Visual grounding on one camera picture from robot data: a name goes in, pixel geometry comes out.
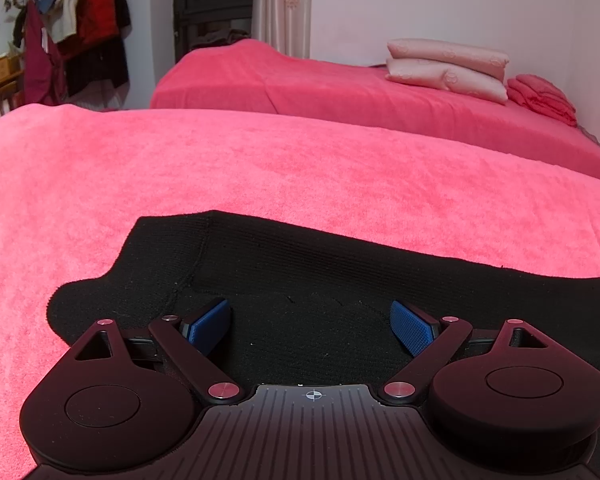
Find black pants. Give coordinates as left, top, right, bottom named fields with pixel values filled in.
left=46, top=209, right=600, bottom=480

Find pink blanket near bed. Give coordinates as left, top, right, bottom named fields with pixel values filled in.
left=0, top=105, right=600, bottom=479

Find pink blanket bed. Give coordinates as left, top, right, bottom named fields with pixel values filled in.
left=0, top=105, right=600, bottom=479
left=150, top=39, right=600, bottom=179

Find lower pale pink pillow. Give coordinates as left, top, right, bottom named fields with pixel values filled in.
left=386, top=58, right=508, bottom=104

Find pale pink pillow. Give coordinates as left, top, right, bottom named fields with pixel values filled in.
left=386, top=58, right=508, bottom=104
left=387, top=38, right=509, bottom=82

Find pink blanket far bed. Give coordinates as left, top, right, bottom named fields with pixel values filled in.
left=150, top=39, right=600, bottom=179

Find folded red blanket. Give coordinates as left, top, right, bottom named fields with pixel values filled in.
left=506, top=74, right=578, bottom=127

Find upper pale pink pillow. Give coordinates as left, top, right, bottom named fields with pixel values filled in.
left=387, top=38, right=509, bottom=82

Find wooden shelf with items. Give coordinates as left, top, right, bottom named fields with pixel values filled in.
left=0, top=54, right=24, bottom=118

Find dark window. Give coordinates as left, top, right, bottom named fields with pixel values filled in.
left=173, top=0, right=253, bottom=60

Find hanging clothes on rack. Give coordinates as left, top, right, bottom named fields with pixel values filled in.
left=14, top=0, right=131, bottom=105

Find patterned beige curtain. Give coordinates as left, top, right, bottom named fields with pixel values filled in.
left=251, top=0, right=312, bottom=58

